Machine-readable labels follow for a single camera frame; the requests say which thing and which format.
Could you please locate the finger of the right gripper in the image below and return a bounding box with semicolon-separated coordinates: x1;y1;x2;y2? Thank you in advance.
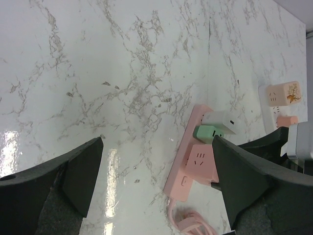
210;182;222;191
239;127;289;164

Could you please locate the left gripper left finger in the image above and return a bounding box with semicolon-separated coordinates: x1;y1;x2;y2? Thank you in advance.
0;137;103;235

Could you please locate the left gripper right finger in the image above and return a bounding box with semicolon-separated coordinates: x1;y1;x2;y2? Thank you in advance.
212;137;313;235

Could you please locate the pink cube socket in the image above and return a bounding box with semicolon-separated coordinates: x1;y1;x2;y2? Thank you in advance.
185;144;219;186

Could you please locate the small salmon charger plug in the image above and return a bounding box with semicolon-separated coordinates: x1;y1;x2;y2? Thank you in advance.
276;116;298;128

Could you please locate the white triangular power strip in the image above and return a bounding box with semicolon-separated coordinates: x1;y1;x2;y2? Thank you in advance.
258;84;280;134

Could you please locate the pink power strip with cord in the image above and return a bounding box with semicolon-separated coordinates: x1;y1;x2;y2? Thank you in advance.
163;105;219;235

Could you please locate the white charger adapter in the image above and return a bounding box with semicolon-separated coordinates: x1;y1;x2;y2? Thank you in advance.
201;110;241;135

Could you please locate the green cube plug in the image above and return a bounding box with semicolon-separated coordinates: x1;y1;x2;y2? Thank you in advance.
193;125;224;144

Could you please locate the beige deer cube socket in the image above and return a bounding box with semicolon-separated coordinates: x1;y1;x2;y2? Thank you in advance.
266;81;302;107

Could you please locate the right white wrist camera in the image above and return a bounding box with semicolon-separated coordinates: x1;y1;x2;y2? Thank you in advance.
287;121;313;168

